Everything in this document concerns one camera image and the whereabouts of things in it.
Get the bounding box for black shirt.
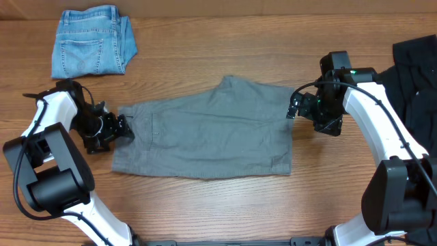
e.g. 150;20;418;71
380;35;436;245

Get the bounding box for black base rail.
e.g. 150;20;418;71
144;236;332;246

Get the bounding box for folded blue denim jeans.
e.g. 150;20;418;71
51;5;138;79

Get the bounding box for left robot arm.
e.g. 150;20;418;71
3;79;143;245

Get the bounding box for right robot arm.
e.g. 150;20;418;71
287;68;436;245

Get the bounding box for grey shorts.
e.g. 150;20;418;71
112;76;293;179

